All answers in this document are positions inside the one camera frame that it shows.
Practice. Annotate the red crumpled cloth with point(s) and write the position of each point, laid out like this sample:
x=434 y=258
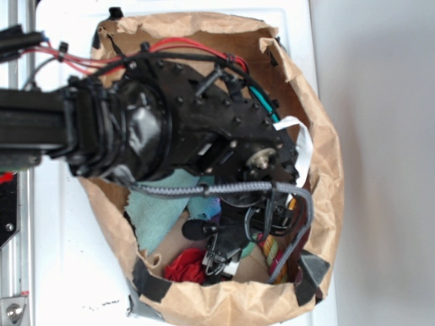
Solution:
x=187 y=267

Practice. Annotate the brown paper bag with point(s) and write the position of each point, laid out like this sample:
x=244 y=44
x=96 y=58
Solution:
x=248 y=299

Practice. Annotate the aluminium frame rail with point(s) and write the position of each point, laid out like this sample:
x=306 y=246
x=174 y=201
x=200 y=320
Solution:
x=16 y=255

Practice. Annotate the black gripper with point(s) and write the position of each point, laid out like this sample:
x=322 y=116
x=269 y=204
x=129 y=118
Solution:
x=275 y=216

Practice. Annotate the teal woven cloth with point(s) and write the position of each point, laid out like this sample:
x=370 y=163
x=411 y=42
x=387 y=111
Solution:
x=153 y=217

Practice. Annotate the metal corner bracket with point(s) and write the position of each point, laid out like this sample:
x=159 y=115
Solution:
x=13 y=310

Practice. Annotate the multicolour rope toy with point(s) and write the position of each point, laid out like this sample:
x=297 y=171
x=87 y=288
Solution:
x=273 y=254

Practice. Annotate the black foam microphone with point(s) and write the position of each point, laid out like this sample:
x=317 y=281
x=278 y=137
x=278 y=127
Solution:
x=198 y=229

